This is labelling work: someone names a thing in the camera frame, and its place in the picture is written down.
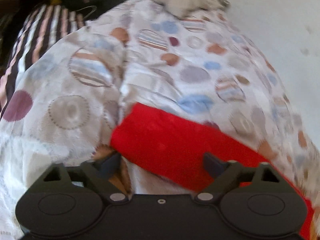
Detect red knit sweater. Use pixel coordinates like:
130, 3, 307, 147
111, 103, 314, 239

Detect patterned circle print duvet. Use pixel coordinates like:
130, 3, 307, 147
1, 0, 319, 239

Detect black white striped bedsheet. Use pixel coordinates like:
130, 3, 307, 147
1, 5, 86, 123

